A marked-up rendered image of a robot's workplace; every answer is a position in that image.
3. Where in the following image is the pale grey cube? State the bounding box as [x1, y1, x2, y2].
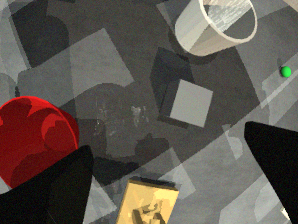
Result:
[160, 79, 213, 127]

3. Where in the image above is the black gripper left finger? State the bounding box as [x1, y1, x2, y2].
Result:
[0, 145, 93, 224]

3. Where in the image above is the bright green ball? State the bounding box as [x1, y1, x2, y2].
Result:
[281, 65, 291, 77]

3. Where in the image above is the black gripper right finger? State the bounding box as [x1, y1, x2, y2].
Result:
[243, 121, 298, 224]

